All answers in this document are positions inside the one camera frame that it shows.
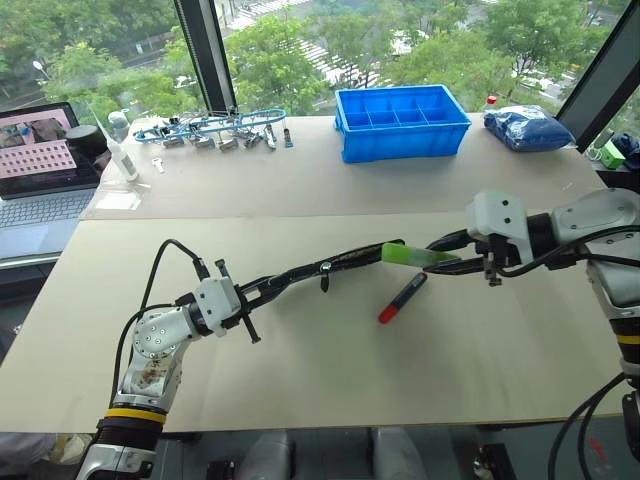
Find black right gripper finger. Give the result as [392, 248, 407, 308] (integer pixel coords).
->
[423, 254, 489, 277]
[427, 228, 478, 253]

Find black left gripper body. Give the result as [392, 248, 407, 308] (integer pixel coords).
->
[214, 257, 263, 347]

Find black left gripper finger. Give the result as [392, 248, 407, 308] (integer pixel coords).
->
[238, 268, 302, 297]
[246, 281, 292, 309]

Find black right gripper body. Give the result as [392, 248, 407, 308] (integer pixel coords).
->
[471, 232, 524, 290]

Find green highlighter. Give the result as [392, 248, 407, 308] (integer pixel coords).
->
[382, 242, 464, 269]

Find red marker with black body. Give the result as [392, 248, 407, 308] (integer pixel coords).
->
[377, 271, 429, 326]

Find blue plastic divided crate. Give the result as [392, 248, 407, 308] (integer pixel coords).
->
[333, 84, 473, 164]

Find grey rounded robot leg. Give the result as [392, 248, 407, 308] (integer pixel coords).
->
[370, 426, 427, 480]
[248, 428, 302, 480]

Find blue packed plastic bag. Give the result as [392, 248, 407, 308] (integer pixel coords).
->
[483, 105, 576, 153]

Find small green box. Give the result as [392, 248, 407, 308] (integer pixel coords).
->
[600, 140, 627, 170]

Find dark blue cloth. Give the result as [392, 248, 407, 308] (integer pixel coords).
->
[613, 132, 640, 170]

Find white squeeze bottle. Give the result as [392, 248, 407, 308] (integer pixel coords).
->
[91, 109, 140, 183]

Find clear bottle with pale cap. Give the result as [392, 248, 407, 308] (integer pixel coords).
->
[108, 110, 131, 142]

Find black round cylinder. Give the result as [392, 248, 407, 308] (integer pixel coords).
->
[66, 125, 102, 152]

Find open grey laptop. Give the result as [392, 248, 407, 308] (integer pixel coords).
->
[0, 101, 102, 232]

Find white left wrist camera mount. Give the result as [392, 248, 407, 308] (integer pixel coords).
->
[193, 276, 244, 337]

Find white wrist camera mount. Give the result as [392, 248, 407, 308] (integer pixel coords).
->
[465, 189, 532, 263]
[193, 276, 244, 337]

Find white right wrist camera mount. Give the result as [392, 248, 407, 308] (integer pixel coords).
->
[465, 189, 532, 263]

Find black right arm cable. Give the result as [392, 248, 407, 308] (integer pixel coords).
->
[492, 223, 640, 279]

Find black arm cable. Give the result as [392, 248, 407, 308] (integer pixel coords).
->
[108, 238, 213, 407]
[492, 223, 640, 279]

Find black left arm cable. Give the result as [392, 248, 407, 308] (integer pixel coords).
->
[108, 238, 213, 407]

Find white charger with cable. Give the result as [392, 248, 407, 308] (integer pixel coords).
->
[588, 128, 615, 162]

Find black robot body cables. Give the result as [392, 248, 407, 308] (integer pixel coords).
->
[546, 371, 632, 480]

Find black slanted window frame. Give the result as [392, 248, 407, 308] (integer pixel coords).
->
[553, 0, 640, 154]

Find black window frame post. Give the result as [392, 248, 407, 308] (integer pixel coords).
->
[173, 0, 239, 119]

